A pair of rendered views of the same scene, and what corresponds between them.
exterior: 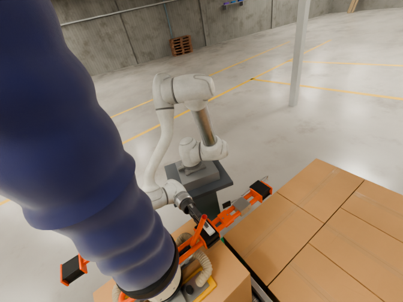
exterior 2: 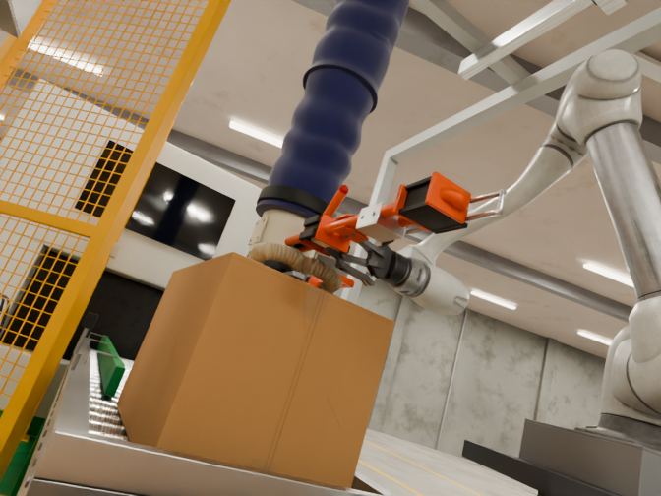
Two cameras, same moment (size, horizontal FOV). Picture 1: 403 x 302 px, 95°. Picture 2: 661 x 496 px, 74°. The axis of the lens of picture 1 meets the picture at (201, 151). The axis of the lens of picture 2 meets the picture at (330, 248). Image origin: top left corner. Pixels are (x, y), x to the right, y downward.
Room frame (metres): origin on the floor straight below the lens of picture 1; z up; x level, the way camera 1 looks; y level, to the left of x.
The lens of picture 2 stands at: (0.51, -0.86, 0.78)
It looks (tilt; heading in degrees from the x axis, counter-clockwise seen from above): 16 degrees up; 92
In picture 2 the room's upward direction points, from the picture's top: 18 degrees clockwise
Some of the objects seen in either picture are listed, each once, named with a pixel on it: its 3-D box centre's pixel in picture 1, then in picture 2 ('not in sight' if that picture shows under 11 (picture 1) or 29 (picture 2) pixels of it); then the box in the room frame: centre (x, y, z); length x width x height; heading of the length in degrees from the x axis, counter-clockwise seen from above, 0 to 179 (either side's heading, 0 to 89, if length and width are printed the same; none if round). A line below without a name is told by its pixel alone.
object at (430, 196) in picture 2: (261, 191); (431, 203); (0.61, -0.25, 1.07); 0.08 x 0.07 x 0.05; 117
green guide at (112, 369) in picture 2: not in sight; (97, 351); (-0.42, 1.19, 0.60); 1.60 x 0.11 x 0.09; 117
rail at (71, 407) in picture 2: not in sight; (70, 382); (-0.31, 0.85, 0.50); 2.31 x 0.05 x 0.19; 117
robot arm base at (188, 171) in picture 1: (190, 164); (631, 437); (1.22, 0.12, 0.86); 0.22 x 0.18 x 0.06; 105
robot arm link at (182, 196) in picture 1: (183, 201); (407, 276); (0.67, 0.16, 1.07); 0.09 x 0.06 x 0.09; 117
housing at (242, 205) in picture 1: (241, 206); (382, 222); (0.56, -0.13, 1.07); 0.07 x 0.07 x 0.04; 27
